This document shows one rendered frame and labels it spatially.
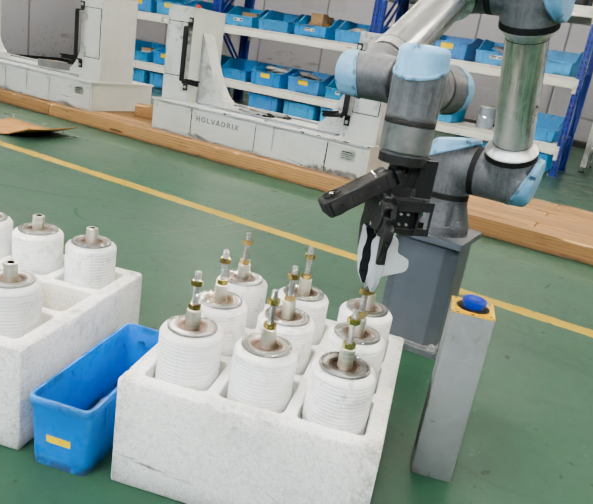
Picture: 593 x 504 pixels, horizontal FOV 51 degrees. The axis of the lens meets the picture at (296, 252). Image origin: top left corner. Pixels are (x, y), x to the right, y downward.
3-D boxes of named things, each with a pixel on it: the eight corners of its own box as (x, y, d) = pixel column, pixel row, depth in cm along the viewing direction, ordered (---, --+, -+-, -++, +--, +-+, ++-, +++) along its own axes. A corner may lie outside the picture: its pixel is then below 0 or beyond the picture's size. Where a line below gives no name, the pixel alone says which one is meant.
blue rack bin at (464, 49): (440, 58, 592) (445, 35, 585) (479, 64, 575) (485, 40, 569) (423, 54, 550) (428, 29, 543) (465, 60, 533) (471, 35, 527)
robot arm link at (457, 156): (432, 182, 160) (444, 129, 156) (482, 195, 154) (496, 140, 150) (413, 186, 151) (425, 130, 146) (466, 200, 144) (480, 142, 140)
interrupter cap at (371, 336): (353, 349, 95) (354, 345, 95) (324, 328, 101) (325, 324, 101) (389, 343, 100) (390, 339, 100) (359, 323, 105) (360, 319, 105)
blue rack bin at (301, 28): (314, 38, 650) (318, 17, 644) (347, 43, 634) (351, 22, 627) (290, 34, 608) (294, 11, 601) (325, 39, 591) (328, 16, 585)
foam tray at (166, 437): (205, 368, 132) (214, 290, 127) (385, 417, 125) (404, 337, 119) (109, 480, 96) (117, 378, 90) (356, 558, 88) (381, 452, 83)
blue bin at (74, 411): (123, 375, 125) (127, 321, 121) (173, 390, 122) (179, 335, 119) (23, 461, 97) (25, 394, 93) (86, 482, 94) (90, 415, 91)
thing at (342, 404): (286, 481, 91) (305, 373, 86) (299, 444, 100) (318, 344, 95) (350, 499, 90) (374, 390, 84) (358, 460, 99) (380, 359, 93)
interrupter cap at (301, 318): (255, 312, 103) (255, 308, 103) (290, 306, 108) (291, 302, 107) (282, 331, 98) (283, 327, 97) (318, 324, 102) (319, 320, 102)
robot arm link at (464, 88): (419, 59, 104) (391, 53, 95) (484, 69, 98) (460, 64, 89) (409, 107, 106) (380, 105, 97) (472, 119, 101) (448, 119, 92)
